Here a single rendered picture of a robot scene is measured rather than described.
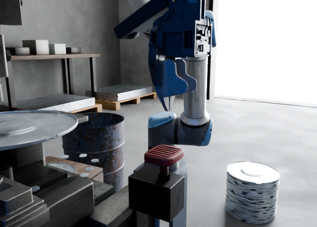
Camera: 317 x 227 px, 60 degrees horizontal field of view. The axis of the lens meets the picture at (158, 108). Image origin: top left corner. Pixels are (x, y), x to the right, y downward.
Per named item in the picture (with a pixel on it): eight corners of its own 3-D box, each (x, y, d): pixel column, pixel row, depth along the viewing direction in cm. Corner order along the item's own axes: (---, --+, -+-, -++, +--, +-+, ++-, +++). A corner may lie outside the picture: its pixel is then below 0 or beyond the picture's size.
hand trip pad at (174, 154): (160, 176, 58) (160, 142, 56) (186, 183, 55) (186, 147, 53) (141, 191, 52) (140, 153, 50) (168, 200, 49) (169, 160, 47)
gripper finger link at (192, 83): (191, 113, 47) (193, 59, 45) (162, 110, 50) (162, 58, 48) (198, 110, 50) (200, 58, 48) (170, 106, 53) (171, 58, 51)
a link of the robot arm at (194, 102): (178, 132, 123) (173, 6, 93) (212, 135, 120) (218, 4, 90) (174, 151, 113) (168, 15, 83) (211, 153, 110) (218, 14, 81)
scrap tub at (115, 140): (95, 167, 222) (92, 109, 212) (137, 180, 201) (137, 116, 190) (51, 190, 187) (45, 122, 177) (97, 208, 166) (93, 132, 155)
